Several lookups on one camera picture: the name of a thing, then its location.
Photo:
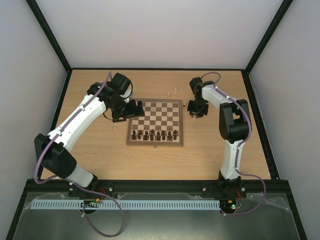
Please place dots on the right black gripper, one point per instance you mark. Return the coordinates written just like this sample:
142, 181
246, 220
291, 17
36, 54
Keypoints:
197, 108

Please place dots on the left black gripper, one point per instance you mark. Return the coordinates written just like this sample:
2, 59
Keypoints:
132, 112

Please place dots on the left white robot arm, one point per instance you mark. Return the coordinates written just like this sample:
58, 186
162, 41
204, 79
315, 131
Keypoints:
53, 150

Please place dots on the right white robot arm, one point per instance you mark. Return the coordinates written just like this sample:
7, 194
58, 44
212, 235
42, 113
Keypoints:
234, 127

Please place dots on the right base circuit board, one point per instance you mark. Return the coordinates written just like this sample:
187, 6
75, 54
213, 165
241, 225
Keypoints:
233, 204

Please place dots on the base circuit board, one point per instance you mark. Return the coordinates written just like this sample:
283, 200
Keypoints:
91, 203
233, 204

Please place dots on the left base circuit board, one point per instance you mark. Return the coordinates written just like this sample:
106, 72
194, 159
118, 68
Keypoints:
91, 203

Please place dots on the wooden chessboard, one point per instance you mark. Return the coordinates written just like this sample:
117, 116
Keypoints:
160, 115

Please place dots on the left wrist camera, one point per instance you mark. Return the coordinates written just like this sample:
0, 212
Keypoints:
128, 95

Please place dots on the black aluminium frame rail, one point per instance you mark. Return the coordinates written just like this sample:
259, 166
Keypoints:
161, 186

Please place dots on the white slotted cable duct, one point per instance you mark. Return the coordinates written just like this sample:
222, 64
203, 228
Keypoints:
55, 204

